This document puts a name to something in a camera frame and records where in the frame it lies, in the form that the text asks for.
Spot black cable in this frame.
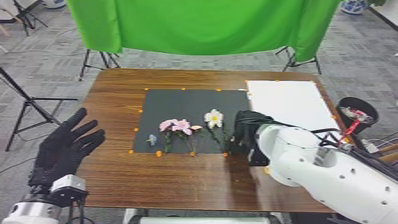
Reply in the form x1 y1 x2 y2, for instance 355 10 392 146
308 127 358 148

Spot black tripod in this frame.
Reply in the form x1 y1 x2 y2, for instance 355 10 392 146
0 66 79 153

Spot pink flower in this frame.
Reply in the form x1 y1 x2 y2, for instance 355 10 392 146
156 118 179 154
170 119 196 155

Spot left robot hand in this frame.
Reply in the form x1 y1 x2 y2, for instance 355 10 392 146
26 107 108 196

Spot black round stool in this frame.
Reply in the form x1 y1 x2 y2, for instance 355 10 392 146
333 96 381 135

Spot blue flower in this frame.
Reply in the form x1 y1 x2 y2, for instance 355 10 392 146
143 133 159 147

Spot pink flower bud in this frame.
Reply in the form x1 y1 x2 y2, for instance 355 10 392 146
188 124 204 153

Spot black cloth stand legs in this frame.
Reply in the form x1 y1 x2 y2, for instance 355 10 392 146
76 48 122 82
273 45 324 76

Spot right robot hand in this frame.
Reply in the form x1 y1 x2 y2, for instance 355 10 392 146
228 109 276 156

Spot pale grey bar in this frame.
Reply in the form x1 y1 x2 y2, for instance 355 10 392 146
125 215 280 224

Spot white flower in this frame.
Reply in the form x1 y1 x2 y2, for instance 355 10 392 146
202 108 230 152

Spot white sheet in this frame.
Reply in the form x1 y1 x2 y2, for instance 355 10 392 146
244 80 342 135

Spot dark mat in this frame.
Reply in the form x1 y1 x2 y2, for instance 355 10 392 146
131 88 252 155

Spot blue and white vase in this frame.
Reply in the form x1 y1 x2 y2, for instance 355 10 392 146
40 0 69 10
339 0 372 16

